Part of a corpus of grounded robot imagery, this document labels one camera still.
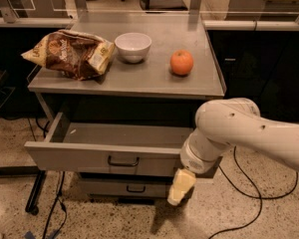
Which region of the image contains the grey metal drawer cabinet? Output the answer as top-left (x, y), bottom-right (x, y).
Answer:
top-left (27, 11), bottom-right (227, 205)

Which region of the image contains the white ceramic bowl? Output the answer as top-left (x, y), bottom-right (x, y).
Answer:
top-left (115, 33), bottom-right (151, 63)

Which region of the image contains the black floor cable right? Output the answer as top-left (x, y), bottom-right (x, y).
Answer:
top-left (207, 145), bottom-right (299, 239)

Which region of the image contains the black floor cable left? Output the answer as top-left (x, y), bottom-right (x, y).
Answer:
top-left (27, 117), bottom-right (68, 239)

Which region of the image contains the brown yellow chip bag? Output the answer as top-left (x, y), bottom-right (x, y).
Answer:
top-left (22, 30), bottom-right (115, 81)

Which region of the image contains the orange fruit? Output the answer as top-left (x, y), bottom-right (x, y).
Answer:
top-left (169, 50), bottom-right (193, 76)

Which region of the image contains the grey top drawer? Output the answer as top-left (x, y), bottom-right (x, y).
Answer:
top-left (25, 113), bottom-right (191, 177)

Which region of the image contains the black floor cable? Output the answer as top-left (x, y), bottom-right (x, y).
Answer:
top-left (27, 117), bottom-right (68, 239)
top-left (207, 145), bottom-right (299, 239)

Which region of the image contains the black stand leg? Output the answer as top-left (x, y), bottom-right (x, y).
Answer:
top-left (25, 170), bottom-right (46, 215)

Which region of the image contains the grey drawer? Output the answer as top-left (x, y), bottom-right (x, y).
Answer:
top-left (79, 173), bottom-right (172, 198)
top-left (25, 113), bottom-right (191, 177)

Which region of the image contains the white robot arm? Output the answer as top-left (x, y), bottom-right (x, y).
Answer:
top-left (167, 98), bottom-right (299, 206)

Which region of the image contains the grey bottom drawer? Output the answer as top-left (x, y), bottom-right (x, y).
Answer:
top-left (79, 173), bottom-right (172, 198)

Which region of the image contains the white counter rail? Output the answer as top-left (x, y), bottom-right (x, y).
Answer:
top-left (0, 18), bottom-right (299, 32)

